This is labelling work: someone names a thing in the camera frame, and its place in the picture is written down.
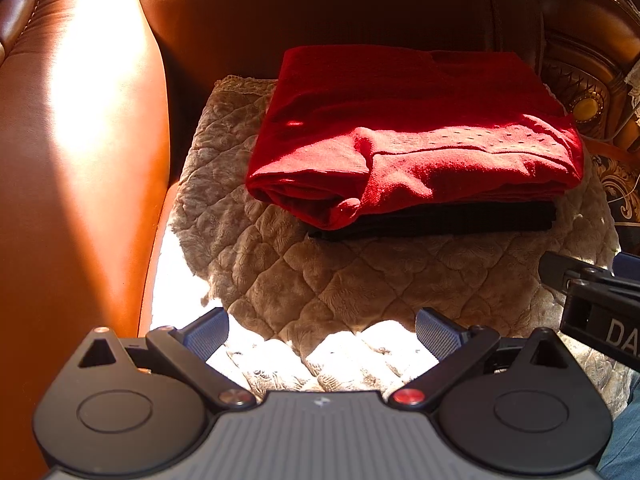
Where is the black garment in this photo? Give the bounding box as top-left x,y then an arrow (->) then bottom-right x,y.
309,202 -> 556,242

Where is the red sweater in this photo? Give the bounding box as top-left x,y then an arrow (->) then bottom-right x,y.
245,44 -> 584,231

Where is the beige quilted seat cushion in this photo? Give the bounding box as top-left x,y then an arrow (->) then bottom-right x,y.
168,76 -> 620,396

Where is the white lace cloth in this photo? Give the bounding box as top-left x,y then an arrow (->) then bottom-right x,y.
624,60 -> 640,122

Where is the brown leather sofa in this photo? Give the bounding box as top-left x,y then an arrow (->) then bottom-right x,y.
1,0 -> 639,479

